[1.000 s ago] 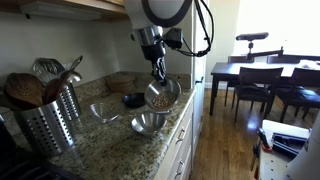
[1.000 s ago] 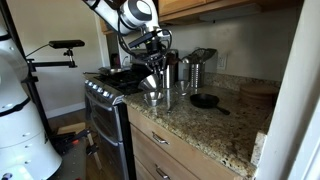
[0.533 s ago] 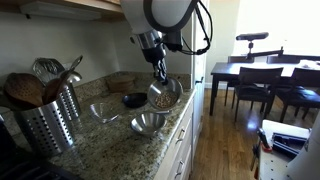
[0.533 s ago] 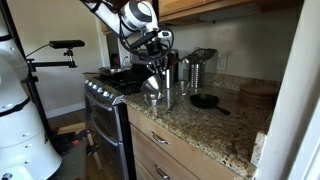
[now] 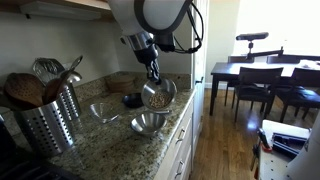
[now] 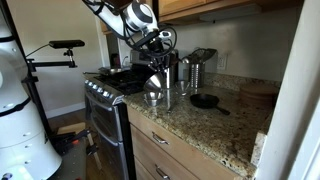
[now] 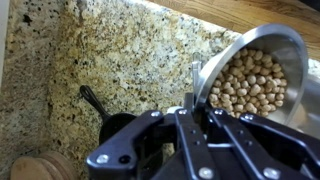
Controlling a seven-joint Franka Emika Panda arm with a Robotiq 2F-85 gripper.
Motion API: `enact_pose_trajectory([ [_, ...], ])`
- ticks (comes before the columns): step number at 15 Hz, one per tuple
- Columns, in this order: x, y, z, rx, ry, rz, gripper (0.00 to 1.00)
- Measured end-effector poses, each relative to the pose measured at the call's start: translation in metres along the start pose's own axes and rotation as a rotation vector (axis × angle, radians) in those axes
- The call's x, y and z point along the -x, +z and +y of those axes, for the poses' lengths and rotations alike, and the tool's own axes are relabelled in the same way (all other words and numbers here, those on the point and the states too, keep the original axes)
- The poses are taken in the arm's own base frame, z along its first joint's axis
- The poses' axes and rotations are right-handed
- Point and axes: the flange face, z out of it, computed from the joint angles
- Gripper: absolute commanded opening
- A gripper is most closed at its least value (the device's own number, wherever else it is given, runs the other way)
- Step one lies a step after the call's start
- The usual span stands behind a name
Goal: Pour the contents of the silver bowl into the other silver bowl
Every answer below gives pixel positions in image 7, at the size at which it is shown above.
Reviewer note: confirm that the round wooden board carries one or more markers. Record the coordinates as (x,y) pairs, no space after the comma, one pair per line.
(28,170)
(66,165)

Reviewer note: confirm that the pile of chickpeas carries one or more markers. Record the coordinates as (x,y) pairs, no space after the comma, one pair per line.
(248,83)

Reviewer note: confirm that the black cast iron skillet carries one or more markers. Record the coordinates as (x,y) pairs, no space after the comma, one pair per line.
(116,125)

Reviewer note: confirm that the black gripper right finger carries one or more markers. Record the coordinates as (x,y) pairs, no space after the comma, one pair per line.
(266,148)

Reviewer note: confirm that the large silver bowl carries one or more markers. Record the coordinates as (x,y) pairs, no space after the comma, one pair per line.
(293,53)

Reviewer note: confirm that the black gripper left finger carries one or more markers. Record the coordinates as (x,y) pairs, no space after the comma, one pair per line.
(126,148)

